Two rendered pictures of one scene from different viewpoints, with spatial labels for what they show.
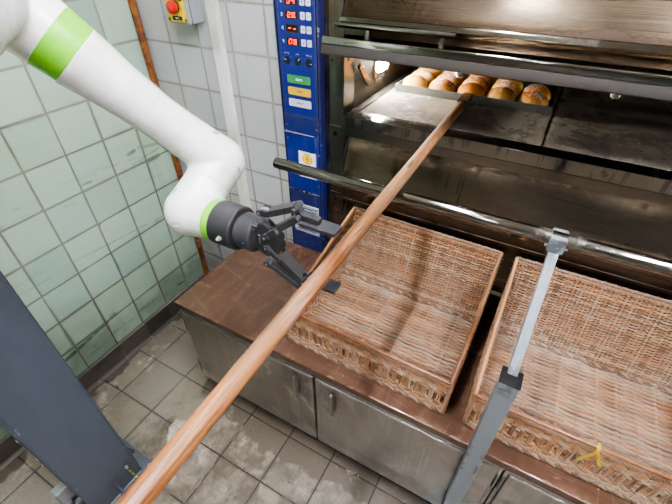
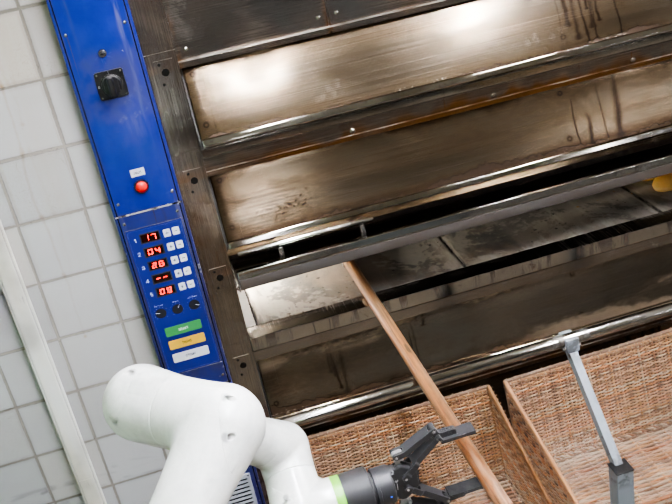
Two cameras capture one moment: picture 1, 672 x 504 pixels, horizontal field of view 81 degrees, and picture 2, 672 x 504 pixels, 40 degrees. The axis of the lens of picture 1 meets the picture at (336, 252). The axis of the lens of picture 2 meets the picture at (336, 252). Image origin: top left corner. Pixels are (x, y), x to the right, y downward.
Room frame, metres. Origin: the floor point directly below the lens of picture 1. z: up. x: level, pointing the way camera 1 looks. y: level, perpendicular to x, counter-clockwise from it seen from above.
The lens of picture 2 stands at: (-0.44, 1.01, 2.38)
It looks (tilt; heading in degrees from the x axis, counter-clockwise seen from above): 26 degrees down; 322
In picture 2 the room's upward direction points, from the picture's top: 11 degrees counter-clockwise
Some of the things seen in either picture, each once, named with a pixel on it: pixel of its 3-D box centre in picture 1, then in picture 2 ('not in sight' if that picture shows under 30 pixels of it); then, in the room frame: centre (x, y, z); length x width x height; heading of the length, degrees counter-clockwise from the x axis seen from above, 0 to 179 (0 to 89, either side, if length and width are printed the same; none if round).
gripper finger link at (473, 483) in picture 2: (322, 282); (464, 487); (0.57, 0.03, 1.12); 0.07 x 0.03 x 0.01; 62
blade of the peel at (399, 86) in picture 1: (479, 84); not in sight; (1.59, -0.55, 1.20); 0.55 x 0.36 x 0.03; 62
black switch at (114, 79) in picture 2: not in sight; (108, 75); (1.34, 0.13, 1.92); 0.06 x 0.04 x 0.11; 61
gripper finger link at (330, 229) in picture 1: (320, 226); (456, 432); (0.57, 0.03, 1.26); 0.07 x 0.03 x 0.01; 62
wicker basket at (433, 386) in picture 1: (392, 296); (427, 503); (0.93, -0.19, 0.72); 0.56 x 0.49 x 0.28; 60
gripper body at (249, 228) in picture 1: (262, 235); (395, 481); (0.63, 0.14, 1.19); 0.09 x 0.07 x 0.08; 62
